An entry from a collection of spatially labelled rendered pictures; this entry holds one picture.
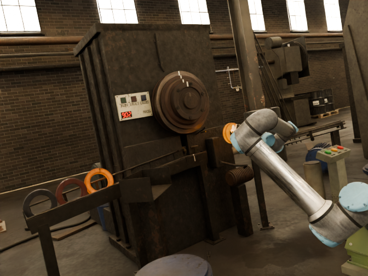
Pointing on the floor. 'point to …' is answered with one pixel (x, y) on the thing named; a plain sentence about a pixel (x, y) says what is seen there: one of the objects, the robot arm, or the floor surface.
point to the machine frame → (154, 126)
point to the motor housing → (241, 198)
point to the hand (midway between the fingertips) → (231, 130)
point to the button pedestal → (335, 169)
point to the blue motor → (316, 154)
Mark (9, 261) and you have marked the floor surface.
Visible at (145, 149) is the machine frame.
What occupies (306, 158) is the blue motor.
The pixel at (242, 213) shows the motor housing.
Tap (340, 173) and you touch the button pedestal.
